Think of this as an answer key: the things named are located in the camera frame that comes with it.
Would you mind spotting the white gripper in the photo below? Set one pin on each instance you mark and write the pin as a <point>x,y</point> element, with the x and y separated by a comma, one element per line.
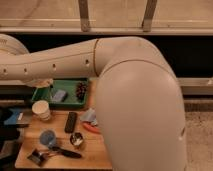
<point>38,83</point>

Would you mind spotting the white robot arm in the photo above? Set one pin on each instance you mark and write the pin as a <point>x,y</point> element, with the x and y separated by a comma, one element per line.
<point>138,101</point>

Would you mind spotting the white paper cup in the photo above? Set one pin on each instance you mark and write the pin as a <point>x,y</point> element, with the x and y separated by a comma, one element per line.
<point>41,110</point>

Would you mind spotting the blue plastic cup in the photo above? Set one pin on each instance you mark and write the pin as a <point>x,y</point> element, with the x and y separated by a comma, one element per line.
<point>48,138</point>

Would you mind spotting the small metal cup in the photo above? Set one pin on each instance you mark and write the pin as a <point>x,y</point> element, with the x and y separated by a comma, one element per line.
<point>76,139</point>

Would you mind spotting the blue sponge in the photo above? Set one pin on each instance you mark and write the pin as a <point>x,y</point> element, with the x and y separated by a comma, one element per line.
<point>59,96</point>

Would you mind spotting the green plastic tray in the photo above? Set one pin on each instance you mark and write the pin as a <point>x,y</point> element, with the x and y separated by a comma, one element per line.
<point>68,85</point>

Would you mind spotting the dark grape bunch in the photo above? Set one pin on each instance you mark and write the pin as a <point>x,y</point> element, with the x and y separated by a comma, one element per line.
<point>81,90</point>

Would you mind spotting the blue box at left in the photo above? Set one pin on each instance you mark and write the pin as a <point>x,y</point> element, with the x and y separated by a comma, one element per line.
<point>17,117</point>

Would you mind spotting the black remote control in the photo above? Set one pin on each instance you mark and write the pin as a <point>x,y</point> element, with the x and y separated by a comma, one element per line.
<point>70,123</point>

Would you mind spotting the blue crumpled cloth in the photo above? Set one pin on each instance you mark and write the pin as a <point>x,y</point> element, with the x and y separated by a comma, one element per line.
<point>89,116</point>

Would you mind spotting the orange carrot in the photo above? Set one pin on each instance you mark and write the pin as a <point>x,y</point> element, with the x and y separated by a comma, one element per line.
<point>90,128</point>

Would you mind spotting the dark metal clip tool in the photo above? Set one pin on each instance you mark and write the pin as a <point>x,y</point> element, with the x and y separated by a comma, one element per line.
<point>38,157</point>

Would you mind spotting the black handled utensil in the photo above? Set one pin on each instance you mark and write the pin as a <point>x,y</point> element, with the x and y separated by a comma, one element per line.
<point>66,153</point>

